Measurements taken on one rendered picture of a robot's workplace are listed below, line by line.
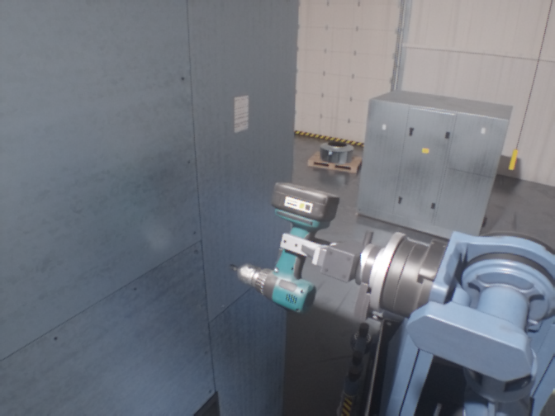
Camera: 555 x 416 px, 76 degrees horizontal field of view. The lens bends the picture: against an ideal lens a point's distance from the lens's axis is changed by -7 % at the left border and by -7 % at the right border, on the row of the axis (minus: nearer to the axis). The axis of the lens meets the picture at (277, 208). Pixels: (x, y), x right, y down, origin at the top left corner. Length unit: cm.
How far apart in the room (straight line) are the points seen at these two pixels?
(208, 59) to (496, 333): 68
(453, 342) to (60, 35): 70
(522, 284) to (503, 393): 20
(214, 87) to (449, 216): 584
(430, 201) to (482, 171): 92
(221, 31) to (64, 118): 37
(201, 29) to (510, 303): 70
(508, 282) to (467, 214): 576
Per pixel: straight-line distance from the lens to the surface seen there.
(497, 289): 65
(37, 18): 61
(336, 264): 64
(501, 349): 59
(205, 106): 81
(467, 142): 608
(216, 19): 83
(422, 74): 1058
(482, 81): 1035
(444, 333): 60
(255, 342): 131
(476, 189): 625
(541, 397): 208
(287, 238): 71
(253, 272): 77
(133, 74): 68
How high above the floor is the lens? 310
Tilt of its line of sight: 26 degrees down
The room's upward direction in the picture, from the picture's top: 1 degrees clockwise
